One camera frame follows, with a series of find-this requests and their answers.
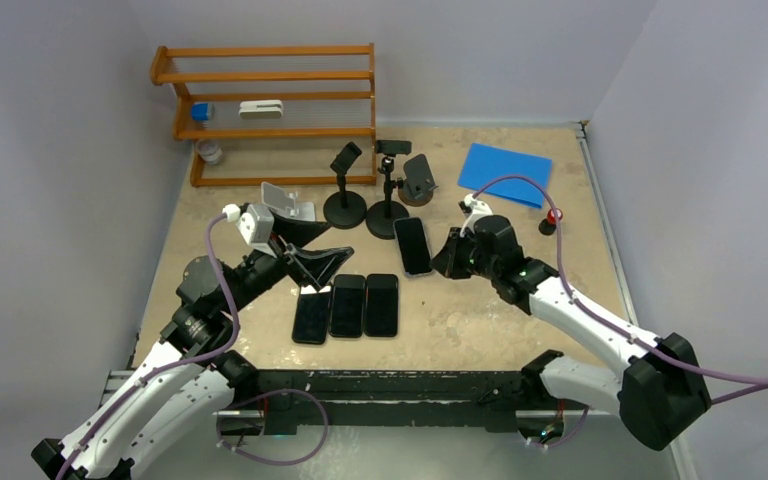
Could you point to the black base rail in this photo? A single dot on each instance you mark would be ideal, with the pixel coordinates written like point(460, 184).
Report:
point(278, 402)

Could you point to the orange wooden rack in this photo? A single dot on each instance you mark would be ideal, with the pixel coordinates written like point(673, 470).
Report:
point(329, 98)

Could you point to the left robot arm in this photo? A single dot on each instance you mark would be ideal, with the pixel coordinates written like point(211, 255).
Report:
point(192, 370)

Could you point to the blue foam mat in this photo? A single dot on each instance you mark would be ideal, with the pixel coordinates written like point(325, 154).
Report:
point(485, 163)

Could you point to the silver folding phone stand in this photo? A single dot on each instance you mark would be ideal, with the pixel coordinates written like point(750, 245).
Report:
point(286, 204)

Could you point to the blue white small box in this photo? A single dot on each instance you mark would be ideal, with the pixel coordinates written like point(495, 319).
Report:
point(201, 112)

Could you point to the white flat device on rack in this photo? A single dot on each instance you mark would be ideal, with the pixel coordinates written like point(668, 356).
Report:
point(261, 109)

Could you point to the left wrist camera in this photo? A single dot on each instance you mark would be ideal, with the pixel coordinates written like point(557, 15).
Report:
point(254, 222)

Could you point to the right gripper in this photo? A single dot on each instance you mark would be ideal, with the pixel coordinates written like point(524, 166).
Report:
point(447, 261)

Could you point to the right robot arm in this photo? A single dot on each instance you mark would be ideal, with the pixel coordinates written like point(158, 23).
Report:
point(649, 382)

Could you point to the black tall round-base stand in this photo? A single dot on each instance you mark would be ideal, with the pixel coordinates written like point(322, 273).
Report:
point(381, 216)

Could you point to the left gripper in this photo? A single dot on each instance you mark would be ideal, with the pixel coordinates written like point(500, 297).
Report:
point(303, 265)

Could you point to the red black button knob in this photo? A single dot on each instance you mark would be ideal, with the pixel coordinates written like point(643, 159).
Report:
point(549, 224)

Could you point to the small clear plastic jar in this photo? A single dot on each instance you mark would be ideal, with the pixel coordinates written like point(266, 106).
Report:
point(209, 150)

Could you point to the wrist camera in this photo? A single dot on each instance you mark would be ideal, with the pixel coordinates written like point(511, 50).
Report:
point(254, 222)
point(473, 210)

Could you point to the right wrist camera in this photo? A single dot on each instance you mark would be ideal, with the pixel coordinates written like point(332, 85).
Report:
point(473, 210)

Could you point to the black phone from silver stand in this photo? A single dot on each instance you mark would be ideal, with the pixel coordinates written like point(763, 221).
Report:
point(311, 316)

